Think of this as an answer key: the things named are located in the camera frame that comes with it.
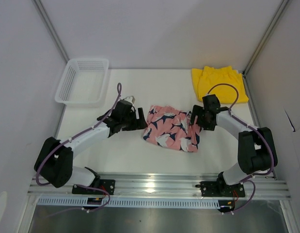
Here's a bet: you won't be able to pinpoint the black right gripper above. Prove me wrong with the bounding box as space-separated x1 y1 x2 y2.
189 105 215 132

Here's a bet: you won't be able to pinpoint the pink patterned shorts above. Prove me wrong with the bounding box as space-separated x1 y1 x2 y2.
142 105 201 152

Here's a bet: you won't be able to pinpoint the yellow shorts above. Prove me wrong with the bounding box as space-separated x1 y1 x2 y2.
191 66 249 104

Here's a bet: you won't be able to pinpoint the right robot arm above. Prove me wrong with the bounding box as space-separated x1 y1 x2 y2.
189 95 278 197

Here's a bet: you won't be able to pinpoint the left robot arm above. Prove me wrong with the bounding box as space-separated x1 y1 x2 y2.
34 100 147 194

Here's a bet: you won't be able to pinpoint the white tray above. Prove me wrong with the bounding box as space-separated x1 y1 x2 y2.
55 57 109 107

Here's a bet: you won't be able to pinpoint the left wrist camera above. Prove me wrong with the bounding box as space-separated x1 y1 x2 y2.
123 96 135 105

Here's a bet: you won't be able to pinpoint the right side table rail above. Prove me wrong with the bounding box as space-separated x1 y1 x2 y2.
241 71 277 180

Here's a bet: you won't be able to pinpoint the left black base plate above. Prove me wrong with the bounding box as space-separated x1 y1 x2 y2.
98 179 116 195

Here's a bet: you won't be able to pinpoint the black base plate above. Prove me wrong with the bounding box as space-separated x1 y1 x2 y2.
98 179 116 195
195 181 245 198

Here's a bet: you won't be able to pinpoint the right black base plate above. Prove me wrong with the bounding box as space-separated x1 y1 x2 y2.
195 181 245 198

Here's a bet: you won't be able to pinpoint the aluminium mounting rail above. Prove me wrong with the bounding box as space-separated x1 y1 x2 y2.
27 172 291 198

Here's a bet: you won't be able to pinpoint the slotted cable duct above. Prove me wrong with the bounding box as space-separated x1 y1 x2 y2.
37 197 220 209

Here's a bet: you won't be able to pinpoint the right corner frame post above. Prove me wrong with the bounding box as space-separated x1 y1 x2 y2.
242 0 292 77

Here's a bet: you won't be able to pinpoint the corner frame post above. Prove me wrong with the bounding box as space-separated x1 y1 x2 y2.
242 0 292 77
32 0 70 63

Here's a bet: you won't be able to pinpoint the left corner frame post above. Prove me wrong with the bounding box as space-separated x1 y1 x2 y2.
32 0 70 63

